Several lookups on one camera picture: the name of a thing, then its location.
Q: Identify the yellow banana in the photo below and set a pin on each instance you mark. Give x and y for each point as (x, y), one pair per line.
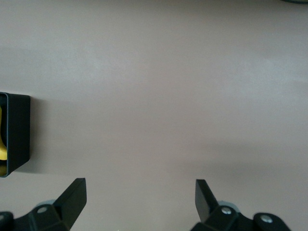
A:
(2, 149)

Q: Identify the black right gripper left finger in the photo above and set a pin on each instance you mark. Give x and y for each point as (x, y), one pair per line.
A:
(69, 204)

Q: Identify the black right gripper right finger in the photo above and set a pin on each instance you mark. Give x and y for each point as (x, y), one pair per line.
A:
(207, 207)

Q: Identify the black rectangular plastic box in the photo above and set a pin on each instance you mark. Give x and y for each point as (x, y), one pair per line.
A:
(19, 132)

